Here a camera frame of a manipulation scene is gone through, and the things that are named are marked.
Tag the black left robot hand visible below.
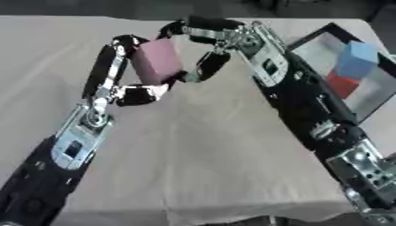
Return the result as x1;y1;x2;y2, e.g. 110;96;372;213
80;34;171;110

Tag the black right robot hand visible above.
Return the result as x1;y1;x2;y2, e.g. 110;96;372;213
155;14;248;83

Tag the pink rectangular block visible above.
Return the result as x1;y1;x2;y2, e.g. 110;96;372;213
128;38;189;87

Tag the black box with white inside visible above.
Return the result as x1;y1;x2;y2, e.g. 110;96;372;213
285;22;396;124

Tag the red block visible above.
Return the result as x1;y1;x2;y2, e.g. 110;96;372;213
324;70;362;100

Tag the blue cube block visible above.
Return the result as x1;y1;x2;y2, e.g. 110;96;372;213
334;40;381;79

